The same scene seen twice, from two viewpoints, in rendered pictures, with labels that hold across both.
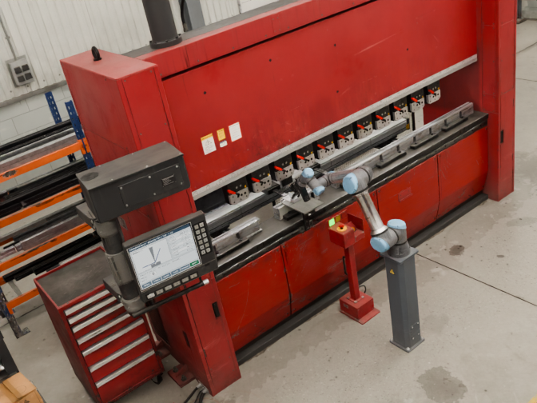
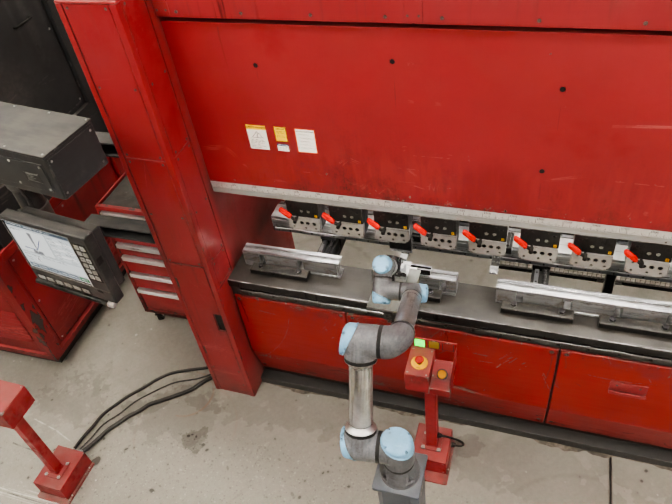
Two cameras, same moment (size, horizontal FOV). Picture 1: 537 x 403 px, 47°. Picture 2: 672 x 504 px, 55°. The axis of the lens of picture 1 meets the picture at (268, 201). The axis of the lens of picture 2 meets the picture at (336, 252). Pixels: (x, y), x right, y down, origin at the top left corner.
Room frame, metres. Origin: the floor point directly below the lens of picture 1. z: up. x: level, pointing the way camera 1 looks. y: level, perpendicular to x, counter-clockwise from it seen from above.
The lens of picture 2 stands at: (2.57, -1.69, 3.07)
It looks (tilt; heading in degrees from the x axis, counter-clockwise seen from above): 43 degrees down; 56
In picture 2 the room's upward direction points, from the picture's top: 9 degrees counter-clockwise
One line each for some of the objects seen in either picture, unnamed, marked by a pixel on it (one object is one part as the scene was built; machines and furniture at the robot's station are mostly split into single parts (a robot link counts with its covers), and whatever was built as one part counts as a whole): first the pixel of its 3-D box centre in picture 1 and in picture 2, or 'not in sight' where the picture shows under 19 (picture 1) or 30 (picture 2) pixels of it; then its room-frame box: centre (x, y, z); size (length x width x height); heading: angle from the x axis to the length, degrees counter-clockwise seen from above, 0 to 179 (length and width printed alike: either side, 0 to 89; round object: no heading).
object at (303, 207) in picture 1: (302, 202); (394, 288); (3.83, -0.23, 1.00); 0.26 x 0.18 x 0.01; 32
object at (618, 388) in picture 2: (405, 194); (628, 390); (4.36, -1.11, 0.58); 0.15 x 0.02 x 0.07; 122
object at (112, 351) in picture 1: (104, 333); (180, 248); (3.45, 1.30, 0.50); 0.50 x 0.50 x 1.00; 32
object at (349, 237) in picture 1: (346, 229); (430, 366); (3.76, -0.51, 0.75); 0.20 x 0.16 x 0.18; 123
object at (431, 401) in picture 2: (352, 269); (431, 412); (3.76, -0.51, 0.39); 0.05 x 0.05 x 0.54; 33
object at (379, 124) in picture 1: (379, 117); (648, 252); (4.47, -0.98, 1.26); 0.15 x 0.09 x 0.17; 122
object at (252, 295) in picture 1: (364, 227); (537, 375); (4.26, -0.73, 0.41); 3.00 x 0.21 x 0.83; 122
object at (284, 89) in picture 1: (341, 70); (576, 139); (4.30, -0.71, 1.74); 3.00 x 0.08 x 0.80; 122
